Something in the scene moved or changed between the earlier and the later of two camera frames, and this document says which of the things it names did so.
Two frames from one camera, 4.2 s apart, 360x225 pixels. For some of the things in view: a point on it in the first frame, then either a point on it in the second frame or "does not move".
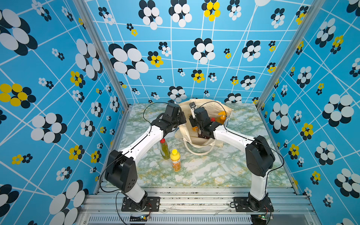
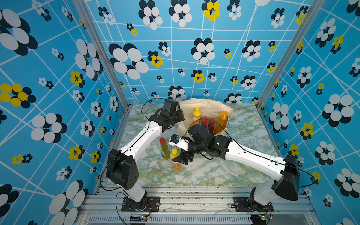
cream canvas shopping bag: [193, 142] does not move
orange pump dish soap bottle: [221, 118] does not move
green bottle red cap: [164, 150] does not move
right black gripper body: [194, 123] -> [193, 148]
